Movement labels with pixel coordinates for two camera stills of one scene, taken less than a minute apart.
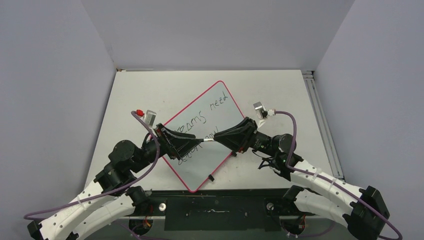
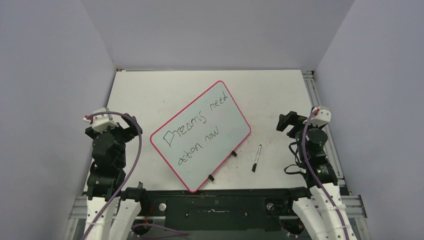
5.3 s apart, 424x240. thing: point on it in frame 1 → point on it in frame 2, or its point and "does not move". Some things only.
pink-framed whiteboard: x=214 y=110 does not move
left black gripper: x=181 y=143 → x=133 y=129
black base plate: x=246 y=209 does not move
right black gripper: x=238 y=138 → x=291 y=118
